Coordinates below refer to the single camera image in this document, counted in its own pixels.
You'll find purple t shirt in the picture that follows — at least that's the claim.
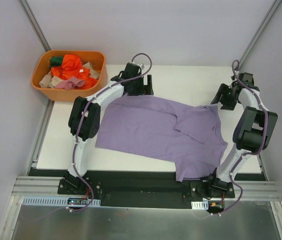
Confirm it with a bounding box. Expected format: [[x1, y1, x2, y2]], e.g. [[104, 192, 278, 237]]
[[96, 95, 228, 182]]

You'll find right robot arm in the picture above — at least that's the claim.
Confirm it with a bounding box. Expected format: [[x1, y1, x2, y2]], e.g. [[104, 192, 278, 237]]
[[206, 72, 278, 198]]

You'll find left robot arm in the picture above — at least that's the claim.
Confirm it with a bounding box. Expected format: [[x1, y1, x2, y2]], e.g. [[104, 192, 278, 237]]
[[58, 62, 154, 195]]

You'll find pink t shirt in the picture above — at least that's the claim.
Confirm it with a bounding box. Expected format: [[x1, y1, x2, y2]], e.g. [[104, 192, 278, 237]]
[[55, 77, 85, 90]]

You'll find orange t shirt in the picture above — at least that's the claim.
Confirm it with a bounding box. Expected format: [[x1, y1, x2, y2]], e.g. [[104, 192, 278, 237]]
[[50, 53, 98, 89]]

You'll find green t shirt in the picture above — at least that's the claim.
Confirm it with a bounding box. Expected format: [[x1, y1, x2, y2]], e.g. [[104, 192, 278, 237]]
[[49, 56, 64, 68]]

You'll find beige t shirt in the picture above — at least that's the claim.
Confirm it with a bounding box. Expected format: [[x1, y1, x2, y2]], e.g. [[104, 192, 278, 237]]
[[39, 62, 100, 90]]

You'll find orange plastic bin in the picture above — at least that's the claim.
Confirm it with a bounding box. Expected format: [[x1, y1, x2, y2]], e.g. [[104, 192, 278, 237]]
[[31, 50, 108, 102]]

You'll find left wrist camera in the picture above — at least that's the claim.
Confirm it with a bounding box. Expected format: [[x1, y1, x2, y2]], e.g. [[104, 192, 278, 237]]
[[137, 63, 144, 70]]

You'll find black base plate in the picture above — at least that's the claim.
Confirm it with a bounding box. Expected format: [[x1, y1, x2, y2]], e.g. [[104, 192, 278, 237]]
[[58, 170, 235, 209]]

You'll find right aluminium frame post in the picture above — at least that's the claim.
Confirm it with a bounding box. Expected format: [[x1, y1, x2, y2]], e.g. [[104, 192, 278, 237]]
[[237, 0, 282, 70]]

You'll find aluminium frame post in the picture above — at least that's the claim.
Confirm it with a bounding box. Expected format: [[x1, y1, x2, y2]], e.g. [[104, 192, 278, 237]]
[[18, 0, 51, 52], [237, 0, 282, 70]]

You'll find right white cable duct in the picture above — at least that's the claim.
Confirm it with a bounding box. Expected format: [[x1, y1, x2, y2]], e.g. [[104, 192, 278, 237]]
[[191, 200, 209, 210]]

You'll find white cable duct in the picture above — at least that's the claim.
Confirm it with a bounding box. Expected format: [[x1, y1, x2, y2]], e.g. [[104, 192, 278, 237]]
[[191, 200, 209, 210], [23, 196, 101, 208]]

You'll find left aluminium frame post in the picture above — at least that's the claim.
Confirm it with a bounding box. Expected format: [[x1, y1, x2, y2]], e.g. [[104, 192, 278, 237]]
[[18, 0, 51, 52]]

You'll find left white cable duct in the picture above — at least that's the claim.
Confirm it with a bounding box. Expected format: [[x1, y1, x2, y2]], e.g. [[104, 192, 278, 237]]
[[23, 196, 101, 208]]

